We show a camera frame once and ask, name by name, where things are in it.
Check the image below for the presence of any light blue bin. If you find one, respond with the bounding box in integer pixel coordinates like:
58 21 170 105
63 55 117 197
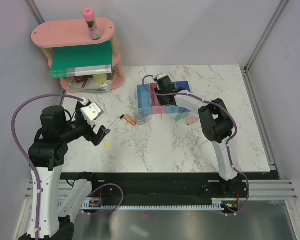
165 105 179 114
136 84 153 116

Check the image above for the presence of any pink plastic bin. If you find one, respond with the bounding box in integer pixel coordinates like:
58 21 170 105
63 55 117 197
150 82 166 115

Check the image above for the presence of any clear round pin jar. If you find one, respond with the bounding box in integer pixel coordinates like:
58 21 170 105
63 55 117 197
134 111 148 125

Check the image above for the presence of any pink eraser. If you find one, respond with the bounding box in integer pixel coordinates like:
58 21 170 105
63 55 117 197
186 117 198 126

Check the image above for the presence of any dark blue plastic bin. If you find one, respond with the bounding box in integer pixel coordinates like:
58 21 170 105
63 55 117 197
174 81 191 113

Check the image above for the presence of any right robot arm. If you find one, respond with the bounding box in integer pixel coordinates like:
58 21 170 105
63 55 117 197
153 74 239 197

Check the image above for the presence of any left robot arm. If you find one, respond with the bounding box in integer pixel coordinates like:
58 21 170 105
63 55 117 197
20 99 110 240

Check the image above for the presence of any black white pen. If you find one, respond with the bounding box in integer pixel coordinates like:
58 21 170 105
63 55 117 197
108 115 124 130

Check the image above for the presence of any green eraser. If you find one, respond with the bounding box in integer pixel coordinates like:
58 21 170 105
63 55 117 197
174 112 188 122

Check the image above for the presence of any orange highlighter marker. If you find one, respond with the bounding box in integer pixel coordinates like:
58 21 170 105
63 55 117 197
123 114 136 126

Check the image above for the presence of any brown toy on shelf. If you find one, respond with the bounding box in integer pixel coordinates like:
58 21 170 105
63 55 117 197
74 76 86 84

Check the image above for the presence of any yellow cup on shelf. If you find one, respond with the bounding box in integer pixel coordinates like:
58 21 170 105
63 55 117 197
92 74 107 84

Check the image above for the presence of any green book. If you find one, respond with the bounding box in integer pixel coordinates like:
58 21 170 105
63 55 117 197
50 41 112 79

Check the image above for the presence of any pink wooden shelf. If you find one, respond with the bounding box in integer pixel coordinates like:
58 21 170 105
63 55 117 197
31 17 124 93

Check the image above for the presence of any pink capped bottle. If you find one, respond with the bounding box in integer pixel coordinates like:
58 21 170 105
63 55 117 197
83 8 100 40

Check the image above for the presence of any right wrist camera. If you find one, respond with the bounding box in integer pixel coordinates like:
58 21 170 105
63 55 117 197
155 73 166 80

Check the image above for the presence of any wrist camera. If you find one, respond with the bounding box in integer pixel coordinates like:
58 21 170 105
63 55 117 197
80 102 103 128
155 73 166 80

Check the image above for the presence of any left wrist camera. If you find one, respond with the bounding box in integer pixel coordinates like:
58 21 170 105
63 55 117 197
80 102 103 128

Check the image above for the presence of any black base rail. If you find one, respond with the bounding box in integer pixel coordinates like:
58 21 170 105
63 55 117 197
57 171 282 208

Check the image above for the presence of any white cable duct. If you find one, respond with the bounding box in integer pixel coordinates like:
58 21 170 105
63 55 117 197
81 198 239 211

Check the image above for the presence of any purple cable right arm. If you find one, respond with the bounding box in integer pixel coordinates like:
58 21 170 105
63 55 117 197
142 74 252 217

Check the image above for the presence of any aluminium frame post left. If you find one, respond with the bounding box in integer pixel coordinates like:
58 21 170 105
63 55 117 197
24 0 45 25

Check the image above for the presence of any aluminium frame post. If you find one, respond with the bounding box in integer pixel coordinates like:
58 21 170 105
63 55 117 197
24 0 45 25
242 0 290 74

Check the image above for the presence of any aluminium frame post right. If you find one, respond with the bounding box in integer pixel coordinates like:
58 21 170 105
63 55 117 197
242 0 290 74

